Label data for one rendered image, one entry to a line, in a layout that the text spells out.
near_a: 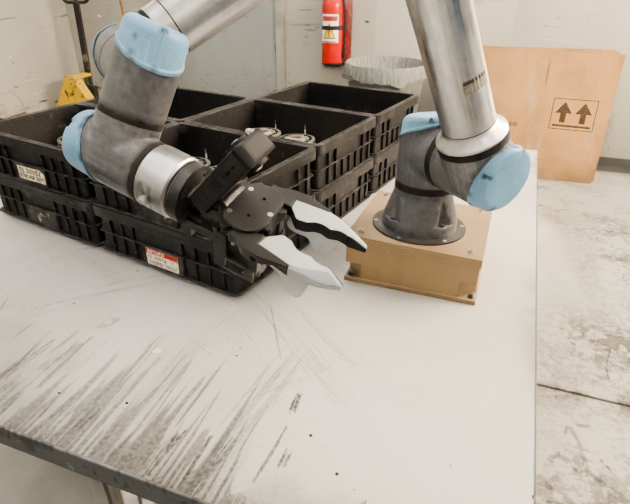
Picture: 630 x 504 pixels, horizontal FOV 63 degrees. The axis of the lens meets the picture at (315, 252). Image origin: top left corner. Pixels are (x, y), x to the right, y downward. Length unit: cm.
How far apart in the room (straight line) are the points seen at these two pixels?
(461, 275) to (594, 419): 104
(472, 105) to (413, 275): 36
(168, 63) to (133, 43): 4
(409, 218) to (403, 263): 9
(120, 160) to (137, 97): 7
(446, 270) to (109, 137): 65
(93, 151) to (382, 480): 53
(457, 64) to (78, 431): 74
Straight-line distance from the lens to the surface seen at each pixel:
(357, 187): 136
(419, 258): 100
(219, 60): 464
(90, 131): 64
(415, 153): 97
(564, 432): 187
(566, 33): 400
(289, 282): 54
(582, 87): 388
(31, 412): 89
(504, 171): 87
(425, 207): 101
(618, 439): 192
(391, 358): 88
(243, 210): 54
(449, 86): 81
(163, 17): 74
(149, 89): 61
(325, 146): 115
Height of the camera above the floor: 127
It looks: 29 degrees down
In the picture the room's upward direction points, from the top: straight up
